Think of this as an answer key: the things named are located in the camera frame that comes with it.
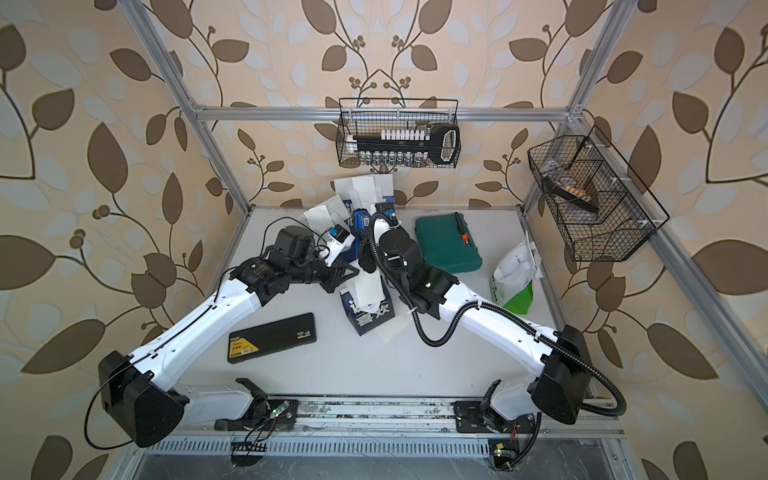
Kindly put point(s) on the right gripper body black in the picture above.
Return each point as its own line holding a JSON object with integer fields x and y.
{"x": 405, "y": 284}

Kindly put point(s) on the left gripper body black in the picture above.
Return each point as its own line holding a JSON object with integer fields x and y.
{"x": 311, "y": 269}

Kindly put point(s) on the small blue white bag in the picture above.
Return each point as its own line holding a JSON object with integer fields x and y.
{"x": 364, "y": 322}

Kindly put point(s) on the blue stapler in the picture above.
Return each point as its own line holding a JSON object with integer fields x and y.
{"x": 360, "y": 222}

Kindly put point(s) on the pale yellow receipt sheet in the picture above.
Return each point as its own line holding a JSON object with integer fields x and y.
{"x": 392, "y": 327}

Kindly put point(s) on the large blue white tote bag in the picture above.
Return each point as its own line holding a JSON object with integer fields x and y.
{"x": 385, "y": 181}

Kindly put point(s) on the green white tissue pack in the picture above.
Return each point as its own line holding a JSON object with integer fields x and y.
{"x": 512, "y": 280}

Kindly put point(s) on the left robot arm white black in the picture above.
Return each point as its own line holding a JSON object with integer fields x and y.
{"x": 141, "y": 391}

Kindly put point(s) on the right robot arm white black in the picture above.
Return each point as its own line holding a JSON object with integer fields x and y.
{"x": 557, "y": 364}

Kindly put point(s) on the black flat box yellow label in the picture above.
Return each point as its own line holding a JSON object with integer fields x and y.
{"x": 271, "y": 338}

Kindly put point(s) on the black socket tool set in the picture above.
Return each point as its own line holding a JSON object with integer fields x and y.
{"x": 424, "y": 146}

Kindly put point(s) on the dark brush in basket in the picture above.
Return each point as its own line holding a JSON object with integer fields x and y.
{"x": 570, "y": 194}

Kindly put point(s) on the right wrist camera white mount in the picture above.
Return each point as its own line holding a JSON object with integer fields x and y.
{"x": 385, "y": 216}

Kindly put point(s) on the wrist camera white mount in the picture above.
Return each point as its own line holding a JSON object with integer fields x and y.
{"x": 337, "y": 240}
{"x": 385, "y": 216}

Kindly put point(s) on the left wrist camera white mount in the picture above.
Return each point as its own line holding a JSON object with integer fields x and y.
{"x": 337, "y": 240}

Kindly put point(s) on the back wall wire basket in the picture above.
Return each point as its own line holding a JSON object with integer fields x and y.
{"x": 357, "y": 115}

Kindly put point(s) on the wall wire basket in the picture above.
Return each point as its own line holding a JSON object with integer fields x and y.
{"x": 629, "y": 213}
{"x": 357, "y": 115}

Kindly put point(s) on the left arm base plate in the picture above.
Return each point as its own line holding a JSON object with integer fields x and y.
{"x": 282, "y": 414}

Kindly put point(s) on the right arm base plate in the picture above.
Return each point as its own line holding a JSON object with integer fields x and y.
{"x": 472, "y": 418}

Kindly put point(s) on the aluminium rail front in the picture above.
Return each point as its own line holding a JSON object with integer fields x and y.
{"x": 363, "y": 427}

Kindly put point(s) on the right wall wire basket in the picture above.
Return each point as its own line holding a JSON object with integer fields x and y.
{"x": 629, "y": 213}

